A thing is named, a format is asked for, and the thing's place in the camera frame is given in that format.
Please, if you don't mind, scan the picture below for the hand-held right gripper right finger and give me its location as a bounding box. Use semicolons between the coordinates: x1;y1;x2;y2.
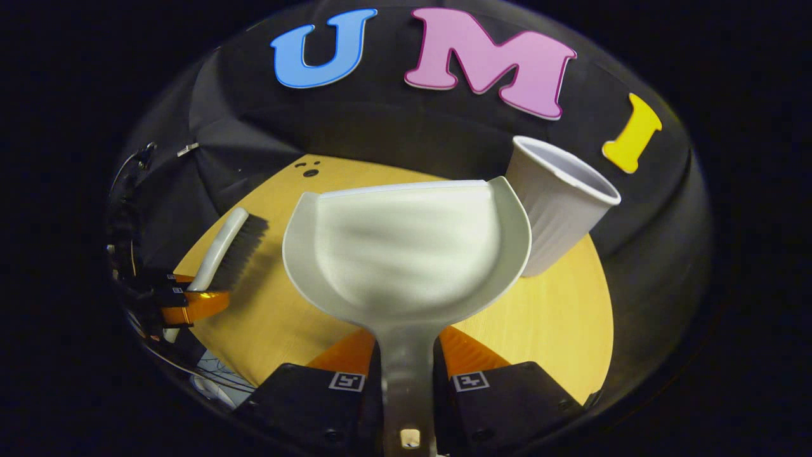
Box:
435;325;584;457

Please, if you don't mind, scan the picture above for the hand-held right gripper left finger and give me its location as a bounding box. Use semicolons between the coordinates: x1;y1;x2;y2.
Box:
232;327;384;457

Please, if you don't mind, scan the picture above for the small white broom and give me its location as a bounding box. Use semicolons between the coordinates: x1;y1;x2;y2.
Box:
164;207;270;343

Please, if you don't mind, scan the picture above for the white dustpan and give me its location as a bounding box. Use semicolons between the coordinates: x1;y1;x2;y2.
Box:
282;176;532;457

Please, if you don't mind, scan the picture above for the white ribbed garbage bin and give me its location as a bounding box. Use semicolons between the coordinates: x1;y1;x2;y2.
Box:
506;135;622;278

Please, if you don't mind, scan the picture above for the black backdrop cloth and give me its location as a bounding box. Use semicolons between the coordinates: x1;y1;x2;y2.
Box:
111;0;714;407

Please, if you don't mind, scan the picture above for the white cable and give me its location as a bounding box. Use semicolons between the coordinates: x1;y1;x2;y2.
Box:
127;317;254;395

